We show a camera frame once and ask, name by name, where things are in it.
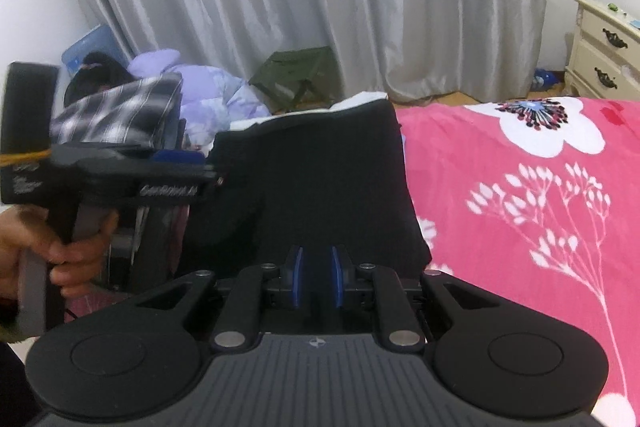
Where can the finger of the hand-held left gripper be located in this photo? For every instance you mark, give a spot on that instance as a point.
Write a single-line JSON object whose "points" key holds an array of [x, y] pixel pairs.
{"points": [[180, 158]]}

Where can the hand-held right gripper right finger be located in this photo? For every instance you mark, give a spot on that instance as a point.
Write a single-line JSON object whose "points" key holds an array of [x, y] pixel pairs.
{"points": [[337, 277]]}

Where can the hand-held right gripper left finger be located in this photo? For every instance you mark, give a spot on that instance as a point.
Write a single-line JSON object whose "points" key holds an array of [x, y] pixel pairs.
{"points": [[297, 277]]}

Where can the black printed sweatshirt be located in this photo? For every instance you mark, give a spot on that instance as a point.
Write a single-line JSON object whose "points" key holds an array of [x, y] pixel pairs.
{"points": [[310, 182]]}

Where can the person's left hand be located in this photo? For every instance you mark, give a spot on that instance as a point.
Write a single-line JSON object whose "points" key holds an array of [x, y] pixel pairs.
{"points": [[80, 252]]}

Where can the black white plaid cloth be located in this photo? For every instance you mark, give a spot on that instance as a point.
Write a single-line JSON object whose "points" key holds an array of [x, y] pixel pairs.
{"points": [[115, 112]]}

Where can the blue plastic tub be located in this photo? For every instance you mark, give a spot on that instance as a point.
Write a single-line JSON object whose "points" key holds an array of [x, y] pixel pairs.
{"points": [[95, 44]]}

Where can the green folding stool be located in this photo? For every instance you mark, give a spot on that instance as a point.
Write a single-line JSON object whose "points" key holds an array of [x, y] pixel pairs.
{"points": [[295, 67]]}

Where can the pink floral blanket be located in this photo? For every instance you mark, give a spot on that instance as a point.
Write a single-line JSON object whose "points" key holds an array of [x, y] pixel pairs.
{"points": [[500, 207]]}

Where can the person's dark clothing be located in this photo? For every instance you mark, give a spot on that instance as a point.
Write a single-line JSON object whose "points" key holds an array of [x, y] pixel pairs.
{"points": [[10, 382]]}

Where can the small blue floor item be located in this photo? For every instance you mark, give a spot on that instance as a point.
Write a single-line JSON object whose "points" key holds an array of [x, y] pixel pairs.
{"points": [[544, 79]]}

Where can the cream nightstand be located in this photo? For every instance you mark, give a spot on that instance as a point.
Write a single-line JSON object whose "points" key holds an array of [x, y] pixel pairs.
{"points": [[595, 52]]}

